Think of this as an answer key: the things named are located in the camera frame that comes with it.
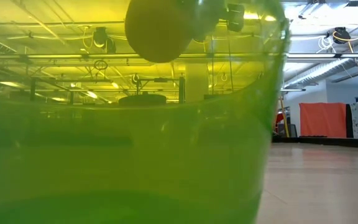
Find green translucent bowl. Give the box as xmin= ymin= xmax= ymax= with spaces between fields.
xmin=0 ymin=0 xmax=291 ymax=224

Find orange-red cloth panel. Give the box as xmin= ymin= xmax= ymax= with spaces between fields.
xmin=299 ymin=102 xmax=347 ymax=139

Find silver ventilation duct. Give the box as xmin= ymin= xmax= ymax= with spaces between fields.
xmin=284 ymin=57 xmax=358 ymax=90

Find black hanging cable ring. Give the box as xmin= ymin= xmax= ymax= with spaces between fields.
xmin=93 ymin=59 xmax=109 ymax=71

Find thin black hanging cable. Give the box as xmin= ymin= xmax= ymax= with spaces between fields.
xmin=210 ymin=34 xmax=215 ymax=94

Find yellow hanging cable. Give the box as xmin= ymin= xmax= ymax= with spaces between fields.
xmin=277 ymin=95 xmax=291 ymax=138

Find black ceiling cable reel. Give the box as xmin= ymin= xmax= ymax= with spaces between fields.
xmin=106 ymin=37 xmax=117 ymax=54
xmin=92 ymin=26 xmax=109 ymax=48
xmin=333 ymin=27 xmax=352 ymax=44

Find orange-red opaque bowl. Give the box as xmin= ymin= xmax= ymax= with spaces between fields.
xmin=124 ymin=0 xmax=198 ymax=63

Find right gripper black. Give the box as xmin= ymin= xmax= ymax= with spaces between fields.
xmin=226 ymin=2 xmax=246 ymax=33

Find white building column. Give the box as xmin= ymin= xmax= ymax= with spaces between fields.
xmin=185 ymin=63 xmax=209 ymax=103

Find red storage bins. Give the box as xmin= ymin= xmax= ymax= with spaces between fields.
xmin=274 ymin=112 xmax=287 ymax=125

